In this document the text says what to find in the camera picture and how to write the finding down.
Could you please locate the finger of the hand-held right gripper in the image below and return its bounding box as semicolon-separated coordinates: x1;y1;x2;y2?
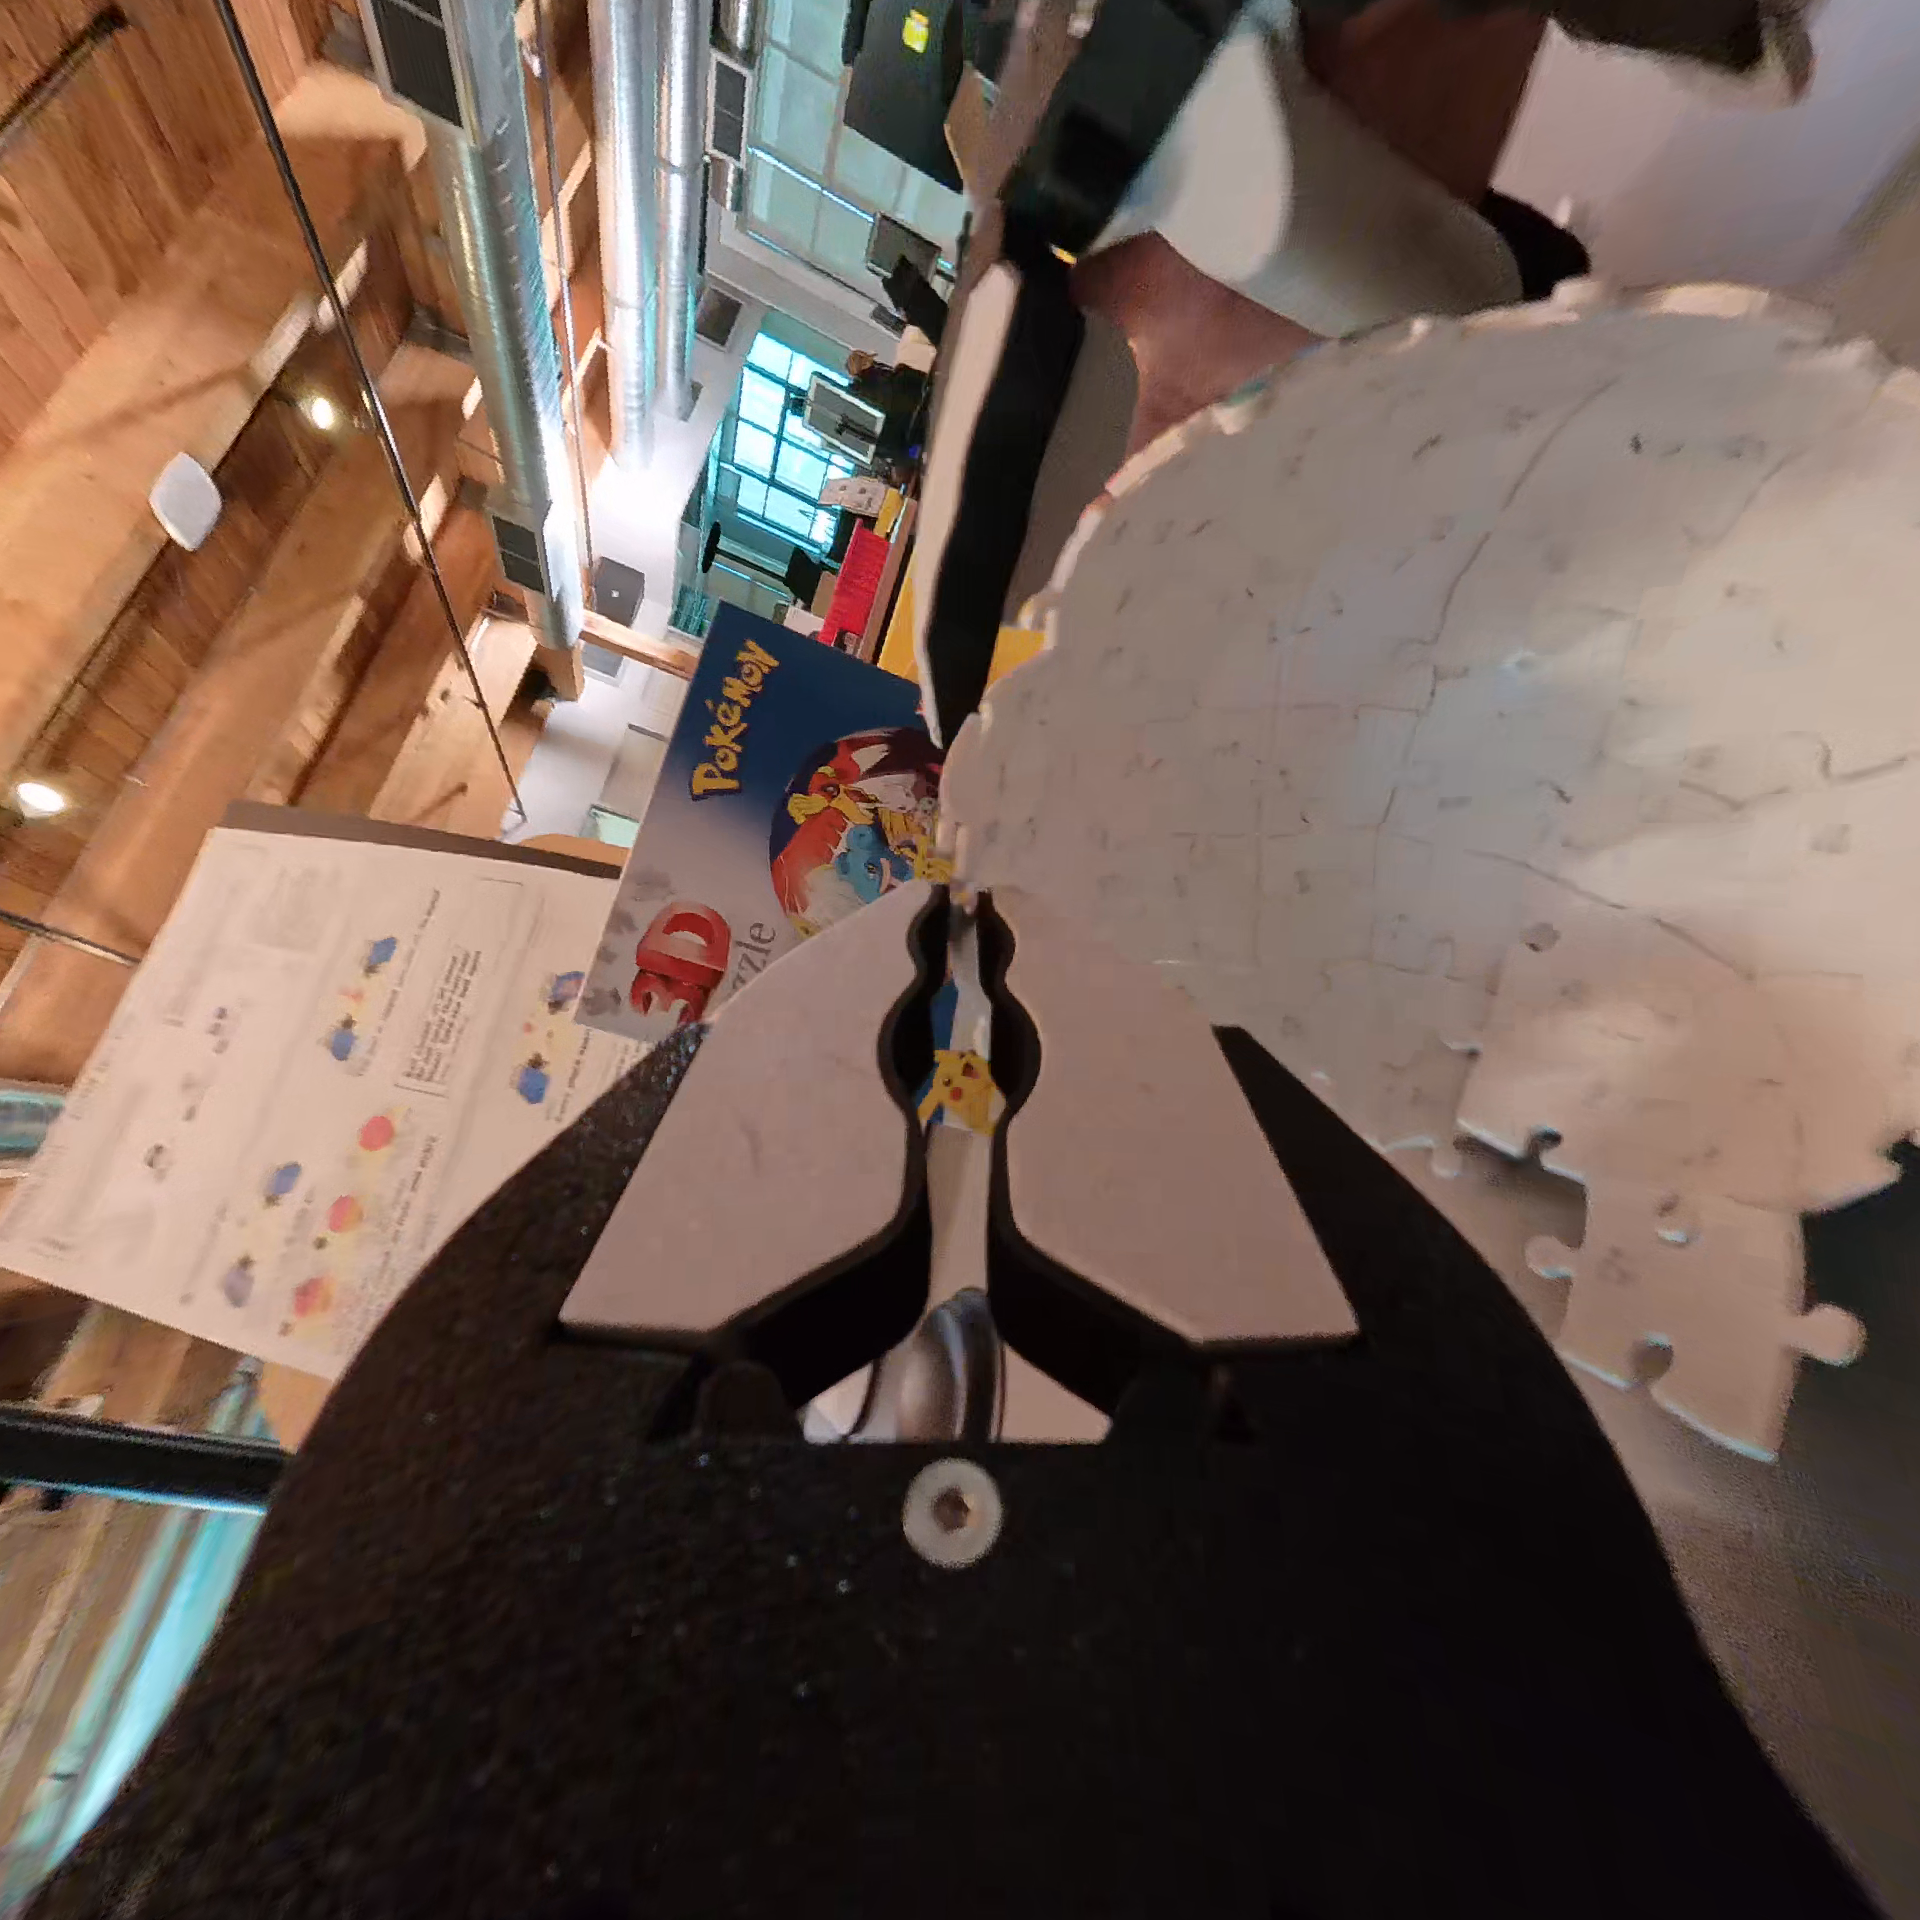
915;258;1089;745

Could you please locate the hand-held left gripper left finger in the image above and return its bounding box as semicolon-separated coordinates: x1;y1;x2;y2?
557;886;953;1414

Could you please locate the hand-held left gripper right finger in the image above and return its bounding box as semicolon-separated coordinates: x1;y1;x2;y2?
977;891;1360;1414

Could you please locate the colourful puzzle ball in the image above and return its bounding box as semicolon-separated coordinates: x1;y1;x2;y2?
938;278;1920;1466

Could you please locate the printed puzzle box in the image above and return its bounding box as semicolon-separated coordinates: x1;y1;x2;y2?
574;599;963;1039

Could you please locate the person's right hand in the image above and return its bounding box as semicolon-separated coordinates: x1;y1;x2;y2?
1073;0;1554;497

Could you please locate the red box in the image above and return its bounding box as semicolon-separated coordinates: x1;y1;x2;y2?
816;510;904;647

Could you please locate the yellow bin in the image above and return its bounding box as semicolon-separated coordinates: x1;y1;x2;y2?
877;532;1052;694

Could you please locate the smooth silver pipe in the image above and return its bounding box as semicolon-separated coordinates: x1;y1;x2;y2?
592;0;707;471

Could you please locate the brown cardboard board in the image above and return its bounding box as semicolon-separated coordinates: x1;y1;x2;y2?
218;800;634;888

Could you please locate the printed instruction sheet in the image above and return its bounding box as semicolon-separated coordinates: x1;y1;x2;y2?
0;825;664;1384

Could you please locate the ribbed silver air duct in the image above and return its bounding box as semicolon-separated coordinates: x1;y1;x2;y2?
428;0;590;650

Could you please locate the black metal rail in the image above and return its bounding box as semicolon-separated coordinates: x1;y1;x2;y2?
0;1401;290;1510

